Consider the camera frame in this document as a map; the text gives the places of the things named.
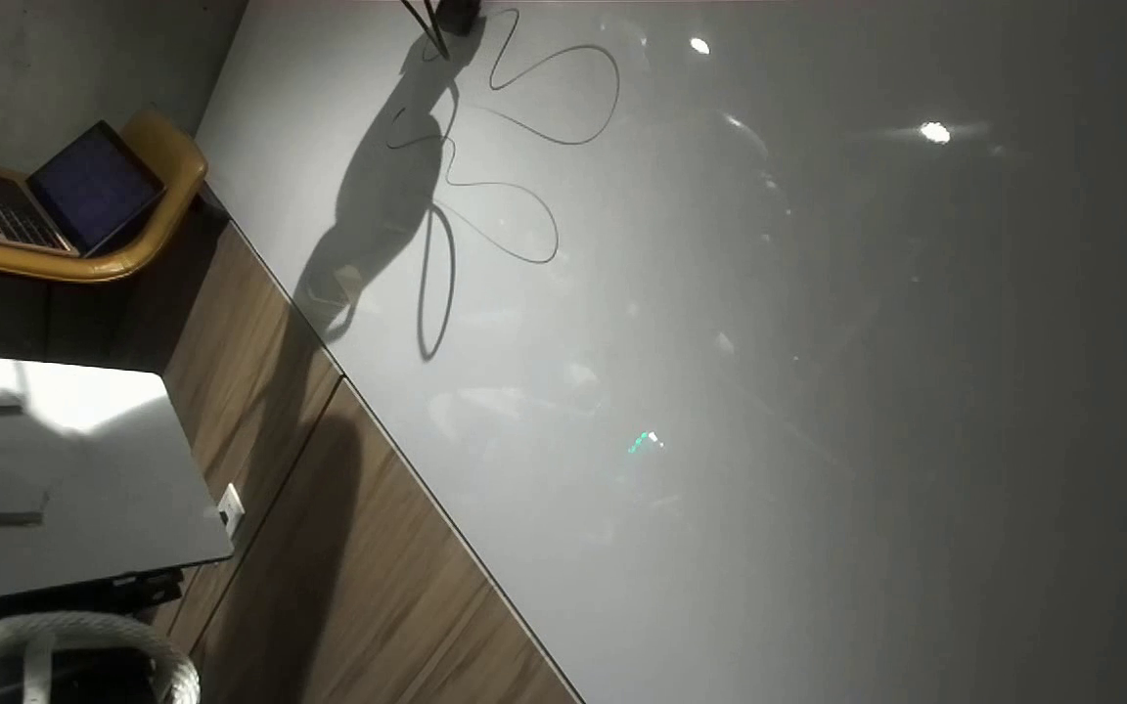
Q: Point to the large white box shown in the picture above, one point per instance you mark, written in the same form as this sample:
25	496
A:
97	496

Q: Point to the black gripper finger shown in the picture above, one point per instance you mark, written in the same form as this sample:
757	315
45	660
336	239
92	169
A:
427	27

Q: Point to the wooden chair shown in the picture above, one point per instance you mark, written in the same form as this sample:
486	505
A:
161	222

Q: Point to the small white floor plate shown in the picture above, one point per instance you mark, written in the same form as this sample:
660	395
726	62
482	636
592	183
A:
231	511

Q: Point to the black foam whiteboard eraser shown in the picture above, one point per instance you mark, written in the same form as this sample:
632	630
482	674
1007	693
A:
458	16

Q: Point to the open laptop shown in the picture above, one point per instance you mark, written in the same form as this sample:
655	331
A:
97	183

